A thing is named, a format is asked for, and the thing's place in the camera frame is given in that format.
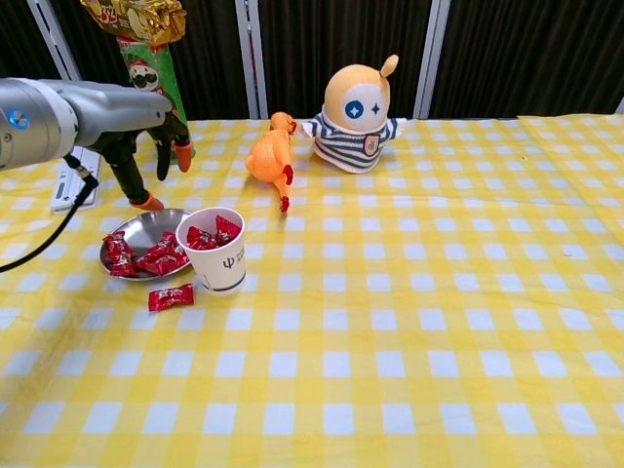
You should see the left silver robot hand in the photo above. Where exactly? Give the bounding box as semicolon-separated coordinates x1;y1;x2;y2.
72;81;192;211

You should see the white paper cup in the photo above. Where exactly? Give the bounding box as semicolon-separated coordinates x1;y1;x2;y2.
175;207;246;297

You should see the green Pringles can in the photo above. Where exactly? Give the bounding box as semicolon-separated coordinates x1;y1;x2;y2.
116;36;196;162

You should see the white folding stand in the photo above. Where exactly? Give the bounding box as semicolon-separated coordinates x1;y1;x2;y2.
50;145;101;214

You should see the gold snack bag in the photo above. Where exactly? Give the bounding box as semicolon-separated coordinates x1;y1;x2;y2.
80;0;187;43

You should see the black pleated curtain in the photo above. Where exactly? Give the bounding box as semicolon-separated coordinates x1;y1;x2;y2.
431;0;624;120
0;0;69;82
48;0;253;123
257;0;433;120

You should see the round silver metal plate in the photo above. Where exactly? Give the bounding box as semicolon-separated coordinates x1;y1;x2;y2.
99;208;194;282

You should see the orange rubber chicken toy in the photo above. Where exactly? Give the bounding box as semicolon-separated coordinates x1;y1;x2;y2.
245;111;297;214

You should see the egg-shaped striped plush toy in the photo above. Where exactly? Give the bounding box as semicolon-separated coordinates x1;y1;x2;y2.
299;54;409;176

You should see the yellow white checked tablecloth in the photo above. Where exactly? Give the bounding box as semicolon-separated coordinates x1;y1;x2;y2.
0;114;624;468

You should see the white metal frame post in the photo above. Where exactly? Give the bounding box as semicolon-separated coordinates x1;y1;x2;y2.
412;0;452;120
235;0;269;120
26;0;84;82

